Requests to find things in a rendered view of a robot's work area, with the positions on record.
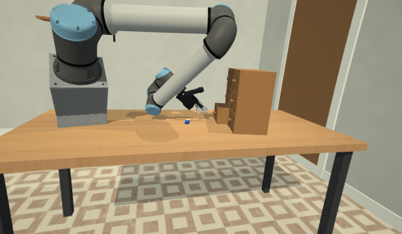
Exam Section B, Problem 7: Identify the brown wooden chest of drawers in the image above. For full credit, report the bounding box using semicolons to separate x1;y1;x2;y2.
227;68;277;135

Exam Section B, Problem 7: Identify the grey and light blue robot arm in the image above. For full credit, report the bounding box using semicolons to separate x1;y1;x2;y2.
50;0;237;115

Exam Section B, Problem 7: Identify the brown wooden drawer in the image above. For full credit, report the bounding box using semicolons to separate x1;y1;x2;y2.
213;103;230;124
225;87;231;106
228;109;235;132
232;71;240;92
227;70;234;88
230;90;237;112

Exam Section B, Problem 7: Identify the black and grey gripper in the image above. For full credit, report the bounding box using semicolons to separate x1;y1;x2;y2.
176;87;209;114

